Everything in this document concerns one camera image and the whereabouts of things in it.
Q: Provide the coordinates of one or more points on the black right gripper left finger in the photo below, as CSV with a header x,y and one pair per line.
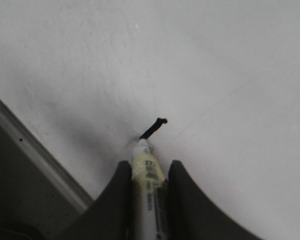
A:
x,y
108,218

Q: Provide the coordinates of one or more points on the white taped whiteboard marker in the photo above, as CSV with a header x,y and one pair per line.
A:
x,y
149,192

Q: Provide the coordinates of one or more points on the whiteboard with aluminium frame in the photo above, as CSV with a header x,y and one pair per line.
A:
x,y
88,77

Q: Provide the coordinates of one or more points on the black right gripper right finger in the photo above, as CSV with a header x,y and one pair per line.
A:
x,y
193,216

